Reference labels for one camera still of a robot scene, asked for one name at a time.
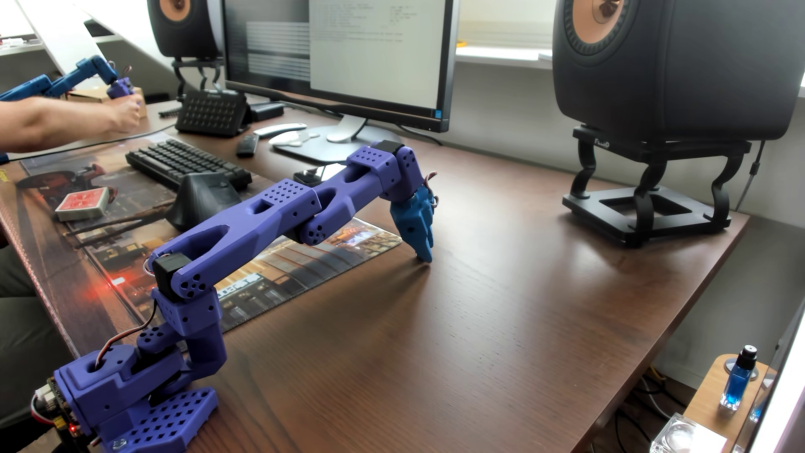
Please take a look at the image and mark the blue leader arm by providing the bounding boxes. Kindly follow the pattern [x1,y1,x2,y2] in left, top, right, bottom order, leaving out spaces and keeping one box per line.
[0,55,135,166]

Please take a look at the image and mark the white slim remote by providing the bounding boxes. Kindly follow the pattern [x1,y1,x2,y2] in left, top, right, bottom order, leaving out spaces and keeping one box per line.
[253,122,308,138]

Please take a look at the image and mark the person's hand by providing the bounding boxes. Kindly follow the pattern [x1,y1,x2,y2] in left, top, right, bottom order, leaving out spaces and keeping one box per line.
[106,93,145,134]

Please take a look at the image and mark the blue perfume bottle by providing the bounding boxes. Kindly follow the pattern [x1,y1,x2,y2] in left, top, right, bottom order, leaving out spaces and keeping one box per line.
[720,345,758,411]

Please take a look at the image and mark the black vertical mouse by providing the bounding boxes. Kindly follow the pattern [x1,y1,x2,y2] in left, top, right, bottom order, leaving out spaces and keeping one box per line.
[165,171,244,232]

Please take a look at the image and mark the clear glass cube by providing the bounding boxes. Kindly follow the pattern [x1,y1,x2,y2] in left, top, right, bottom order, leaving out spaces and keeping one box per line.
[649,412,728,453]

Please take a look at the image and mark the small black box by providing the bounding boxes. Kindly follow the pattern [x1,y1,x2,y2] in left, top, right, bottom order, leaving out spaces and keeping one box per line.
[248,101,286,122]

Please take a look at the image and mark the wooden side shelf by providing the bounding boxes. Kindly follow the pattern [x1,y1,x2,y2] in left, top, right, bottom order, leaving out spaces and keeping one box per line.
[683,354,771,453]

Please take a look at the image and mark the black keyboard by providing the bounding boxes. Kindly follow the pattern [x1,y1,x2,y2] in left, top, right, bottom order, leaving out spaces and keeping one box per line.
[125,138,253,192]

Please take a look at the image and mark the small black speaker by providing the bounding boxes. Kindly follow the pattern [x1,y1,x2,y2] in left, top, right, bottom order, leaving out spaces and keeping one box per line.
[146,0,222,61]

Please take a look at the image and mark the black computer monitor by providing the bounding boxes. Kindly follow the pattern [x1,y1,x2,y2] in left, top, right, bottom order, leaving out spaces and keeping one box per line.
[220,0,460,163]

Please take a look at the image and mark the robot controller board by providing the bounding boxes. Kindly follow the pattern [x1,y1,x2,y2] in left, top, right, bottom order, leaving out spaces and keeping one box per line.
[31,377,83,441]

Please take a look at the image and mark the black perforated key pad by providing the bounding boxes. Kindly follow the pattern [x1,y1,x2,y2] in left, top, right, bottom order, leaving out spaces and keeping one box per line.
[175,89,249,138]

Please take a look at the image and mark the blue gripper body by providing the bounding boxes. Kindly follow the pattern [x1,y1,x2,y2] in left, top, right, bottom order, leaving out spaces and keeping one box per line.
[390,185,436,237]

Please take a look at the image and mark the person's forearm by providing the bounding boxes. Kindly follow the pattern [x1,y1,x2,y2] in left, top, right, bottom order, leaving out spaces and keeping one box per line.
[0,97,117,154]

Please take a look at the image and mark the black speaker cable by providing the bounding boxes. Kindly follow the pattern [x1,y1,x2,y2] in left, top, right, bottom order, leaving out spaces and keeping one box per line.
[735,140,767,211]

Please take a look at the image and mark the small cardboard box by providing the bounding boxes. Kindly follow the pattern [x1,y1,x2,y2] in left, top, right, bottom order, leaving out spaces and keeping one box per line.
[66,85,148,120]

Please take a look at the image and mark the white flat gadget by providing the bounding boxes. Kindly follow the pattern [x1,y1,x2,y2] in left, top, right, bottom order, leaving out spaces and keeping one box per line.
[269,130,320,148]

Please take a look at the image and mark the printed desk mat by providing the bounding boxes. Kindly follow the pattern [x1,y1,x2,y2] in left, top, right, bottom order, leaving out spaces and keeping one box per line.
[16,131,403,333]

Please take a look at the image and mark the large black speaker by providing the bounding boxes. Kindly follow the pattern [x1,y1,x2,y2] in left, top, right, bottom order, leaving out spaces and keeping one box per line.
[552,0,805,143]

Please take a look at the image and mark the thin black speaker stand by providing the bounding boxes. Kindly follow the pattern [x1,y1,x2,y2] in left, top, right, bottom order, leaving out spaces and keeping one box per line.
[171,57,225,102]

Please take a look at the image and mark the thin black stick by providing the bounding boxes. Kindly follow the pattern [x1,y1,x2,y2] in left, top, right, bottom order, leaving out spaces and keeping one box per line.
[63,208,169,237]
[80,215,167,249]

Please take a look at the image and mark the red playing card deck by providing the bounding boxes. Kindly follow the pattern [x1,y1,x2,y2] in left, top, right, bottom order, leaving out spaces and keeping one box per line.
[54,187,111,222]

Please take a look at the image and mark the black smartphone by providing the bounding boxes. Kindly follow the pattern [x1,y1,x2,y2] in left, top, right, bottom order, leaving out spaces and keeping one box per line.
[293,164,347,187]

